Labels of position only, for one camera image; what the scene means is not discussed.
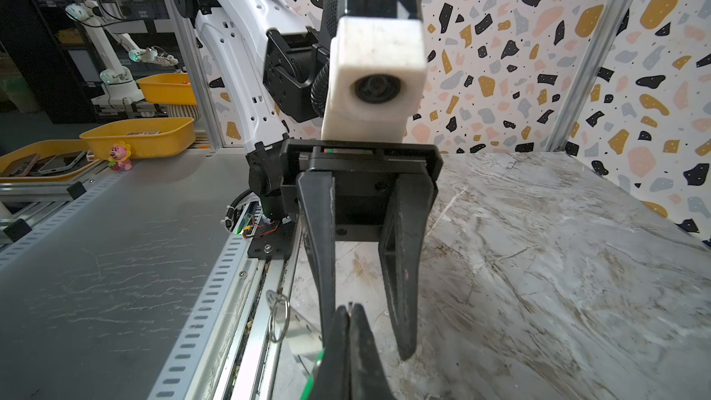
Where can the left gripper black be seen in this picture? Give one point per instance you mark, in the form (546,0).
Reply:
(364,192)

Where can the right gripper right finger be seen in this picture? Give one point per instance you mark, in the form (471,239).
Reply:
(366,374)

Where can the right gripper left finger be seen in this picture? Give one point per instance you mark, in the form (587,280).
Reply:
(332,381)

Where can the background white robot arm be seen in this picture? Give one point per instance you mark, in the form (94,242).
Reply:
(121,91)

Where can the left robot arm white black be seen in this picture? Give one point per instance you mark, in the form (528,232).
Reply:
(323,113)

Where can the yellow tray near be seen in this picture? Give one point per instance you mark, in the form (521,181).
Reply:
(141,138)

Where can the yellow tray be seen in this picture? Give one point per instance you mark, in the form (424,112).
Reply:
(168,89)
(52,160)
(141,138)

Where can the yellow tray far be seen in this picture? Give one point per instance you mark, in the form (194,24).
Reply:
(168,89)

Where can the pink toy figure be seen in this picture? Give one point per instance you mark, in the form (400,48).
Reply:
(120,157)

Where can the yellow tray left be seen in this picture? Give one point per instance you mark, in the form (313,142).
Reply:
(52,160)

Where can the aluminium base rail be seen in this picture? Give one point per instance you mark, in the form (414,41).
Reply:
(249,363)

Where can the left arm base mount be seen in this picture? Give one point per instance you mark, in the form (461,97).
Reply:
(267,236)

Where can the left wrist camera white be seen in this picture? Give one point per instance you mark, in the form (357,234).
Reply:
(378,69)

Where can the white perforated cable duct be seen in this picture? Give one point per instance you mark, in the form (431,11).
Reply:
(195,363)

